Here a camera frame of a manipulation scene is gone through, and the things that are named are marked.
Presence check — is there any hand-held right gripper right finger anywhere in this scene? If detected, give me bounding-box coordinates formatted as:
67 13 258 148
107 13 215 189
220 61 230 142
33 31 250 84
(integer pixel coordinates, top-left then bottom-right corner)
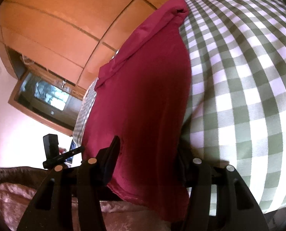
177 147 270 231

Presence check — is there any white cable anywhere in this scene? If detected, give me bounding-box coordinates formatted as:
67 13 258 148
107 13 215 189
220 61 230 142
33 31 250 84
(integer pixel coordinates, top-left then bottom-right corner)
20 55 35 65

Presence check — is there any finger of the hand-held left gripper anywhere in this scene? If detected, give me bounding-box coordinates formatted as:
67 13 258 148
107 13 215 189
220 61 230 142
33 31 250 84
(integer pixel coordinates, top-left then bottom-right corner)
43 147 85 170
43 133 60 162

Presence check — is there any dark red garment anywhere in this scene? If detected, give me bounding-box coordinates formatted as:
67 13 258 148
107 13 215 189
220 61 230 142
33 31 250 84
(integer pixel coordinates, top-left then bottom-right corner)
82 0 192 222

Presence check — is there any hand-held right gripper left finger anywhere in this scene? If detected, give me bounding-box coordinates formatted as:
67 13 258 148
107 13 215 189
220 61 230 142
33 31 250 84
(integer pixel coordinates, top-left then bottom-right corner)
17 135 121 231

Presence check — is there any wooden wardrobe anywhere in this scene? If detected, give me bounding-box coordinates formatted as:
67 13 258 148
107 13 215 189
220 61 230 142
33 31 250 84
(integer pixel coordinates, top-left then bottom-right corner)
0 0 206 89

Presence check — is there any wood framed mirror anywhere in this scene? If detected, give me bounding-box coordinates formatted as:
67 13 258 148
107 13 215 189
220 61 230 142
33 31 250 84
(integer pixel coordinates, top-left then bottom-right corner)
8 70 86 136

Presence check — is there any green checked bedsheet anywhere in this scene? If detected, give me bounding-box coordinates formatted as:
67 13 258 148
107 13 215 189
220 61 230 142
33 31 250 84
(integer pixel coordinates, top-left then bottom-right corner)
72 0 286 217

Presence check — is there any pinkish brown satin cloth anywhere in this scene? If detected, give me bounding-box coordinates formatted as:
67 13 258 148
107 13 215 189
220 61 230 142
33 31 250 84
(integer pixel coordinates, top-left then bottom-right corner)
0 166 172 231

